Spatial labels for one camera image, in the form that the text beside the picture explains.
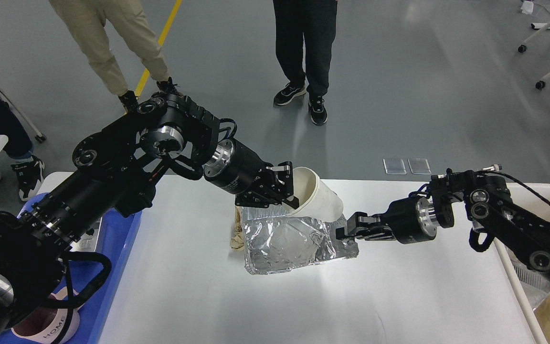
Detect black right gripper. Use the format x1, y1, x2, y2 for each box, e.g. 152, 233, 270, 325
335, 196, 440, 244

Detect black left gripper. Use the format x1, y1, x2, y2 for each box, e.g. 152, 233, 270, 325
202, 139, 299, 209

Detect white paper cup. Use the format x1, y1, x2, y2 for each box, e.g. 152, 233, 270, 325
282, 166, 344, 222

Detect aluminium foil tray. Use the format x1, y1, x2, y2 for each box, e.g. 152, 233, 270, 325
240, 205, 360, 275

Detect brown paper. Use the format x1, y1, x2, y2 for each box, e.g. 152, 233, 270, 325
229, 206, 245, 252

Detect pink mug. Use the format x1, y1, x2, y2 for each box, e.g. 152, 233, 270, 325
12, 307, 80, 344

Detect stainless steel rectangular tray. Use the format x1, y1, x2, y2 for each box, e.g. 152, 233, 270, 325
70, 217, 105, 253

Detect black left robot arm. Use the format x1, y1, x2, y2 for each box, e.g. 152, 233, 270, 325
0, 92, 299, 333

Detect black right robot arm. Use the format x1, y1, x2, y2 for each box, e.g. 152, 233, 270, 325
336, 165, 550, 281

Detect left floor outlet plate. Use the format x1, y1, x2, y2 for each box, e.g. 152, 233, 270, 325
382, 158, 407, 175

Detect floor outlet plate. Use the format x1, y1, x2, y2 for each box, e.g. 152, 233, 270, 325
382, 158, 407, 175
407, 158, 432, 175

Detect right floor outlet plate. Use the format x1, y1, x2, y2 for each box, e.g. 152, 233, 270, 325
407, 158, 432, 175

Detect blue plastic tray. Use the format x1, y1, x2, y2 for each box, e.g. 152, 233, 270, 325
0, 193, 142, 344

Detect person in black trousers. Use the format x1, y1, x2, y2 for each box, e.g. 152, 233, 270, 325
273, 0, 338, 126

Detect foil tray inside bin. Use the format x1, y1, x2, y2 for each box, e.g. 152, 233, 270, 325
511, 261, 550, 311

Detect white plastic bin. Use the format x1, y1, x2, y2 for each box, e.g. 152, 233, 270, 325
494, 183, 550, 344

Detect grey office chair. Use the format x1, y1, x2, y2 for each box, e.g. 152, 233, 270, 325
0, 88, 47, 143

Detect person in beige trousers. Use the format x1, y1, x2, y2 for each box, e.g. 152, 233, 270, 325
48, 0, 182, 114

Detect person in dark jeans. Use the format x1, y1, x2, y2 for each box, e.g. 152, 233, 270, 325
0, 99, 44, 201

